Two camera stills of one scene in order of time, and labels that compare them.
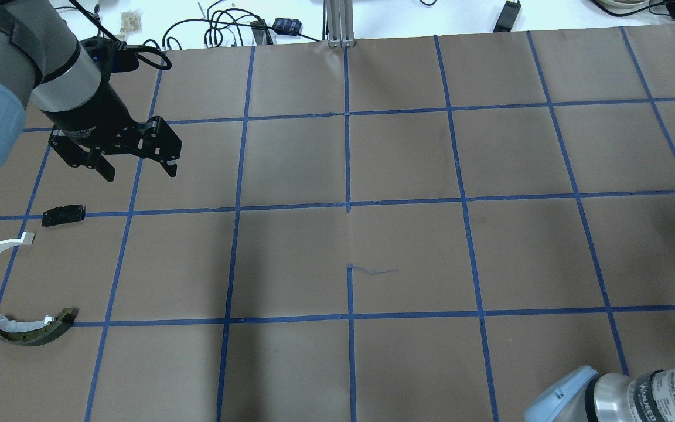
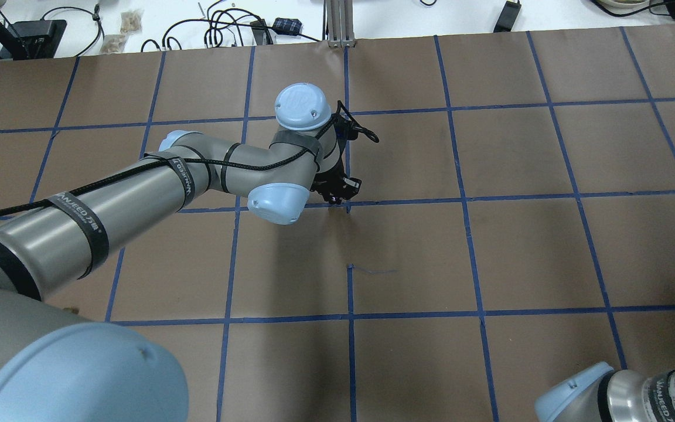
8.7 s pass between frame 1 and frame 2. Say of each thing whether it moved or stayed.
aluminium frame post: stayed
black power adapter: stayed
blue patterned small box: stayed
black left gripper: moved
